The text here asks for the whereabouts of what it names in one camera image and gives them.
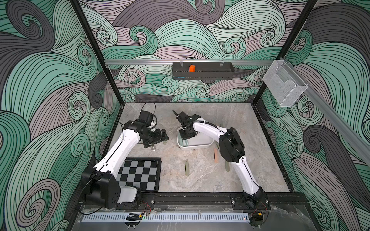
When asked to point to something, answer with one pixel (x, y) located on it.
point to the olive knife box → (186, 167)
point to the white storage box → (200, 141)
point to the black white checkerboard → (144, 173)
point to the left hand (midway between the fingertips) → (162, 139)
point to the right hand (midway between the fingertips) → (186, 136)
